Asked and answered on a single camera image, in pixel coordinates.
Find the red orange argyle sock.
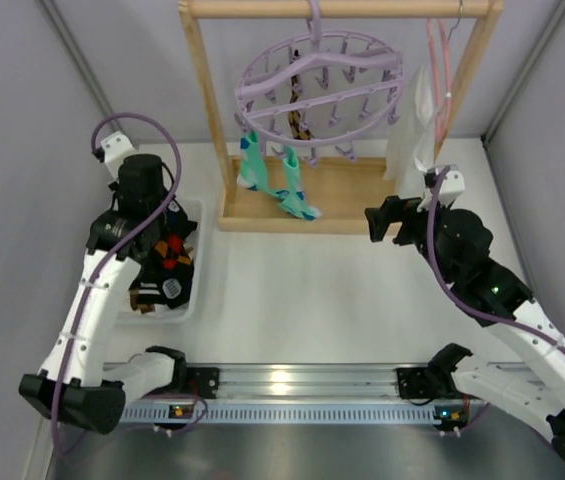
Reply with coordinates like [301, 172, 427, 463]
[154, 234, 194, 270]

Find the green sock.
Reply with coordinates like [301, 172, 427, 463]
[280, 146, 322, 221]
[236, 131, 273, 194]

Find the purple round clip hanger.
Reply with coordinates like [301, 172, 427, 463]
[234, 1, 404, 166]

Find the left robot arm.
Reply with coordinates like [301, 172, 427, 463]
[19, 154, 186, 435]

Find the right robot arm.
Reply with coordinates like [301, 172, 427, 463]
[364, 196, 565, 462]

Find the socks pile in basket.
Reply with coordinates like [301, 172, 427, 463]
[129, 200, 198, 315]

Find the pink clothes hanger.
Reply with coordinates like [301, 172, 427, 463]
[426, 0, 464, 145]

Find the white hanging garment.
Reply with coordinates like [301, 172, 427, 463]
[384, 66, 436, 198]

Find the brown argyle sock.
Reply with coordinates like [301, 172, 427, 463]
[287, 75, 313, 141]

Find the white plastic basket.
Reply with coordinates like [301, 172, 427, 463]
[117, 198, 207, 325]

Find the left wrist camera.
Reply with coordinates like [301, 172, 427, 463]
[92, 131, 139, 180]

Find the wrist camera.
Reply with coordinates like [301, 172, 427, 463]
[420, 165, 466, 210]
[92, 131, 139, 180]

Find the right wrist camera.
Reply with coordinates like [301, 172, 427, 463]
[420, 165, 466, 210]

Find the wooden clothes rack frame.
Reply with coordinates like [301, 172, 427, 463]
[178, 1, 504, 234]

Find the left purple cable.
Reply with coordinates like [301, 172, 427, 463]
[50, 112, 208, 459]

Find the purple cable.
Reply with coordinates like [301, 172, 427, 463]
[424, 167, 565, 436]
[50, 112, 208, 459]

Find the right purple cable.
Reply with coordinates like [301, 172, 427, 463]
[424, 167, 565, 436]

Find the aluminium mounting rail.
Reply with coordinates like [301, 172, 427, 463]
[120, 364, 482, 427]

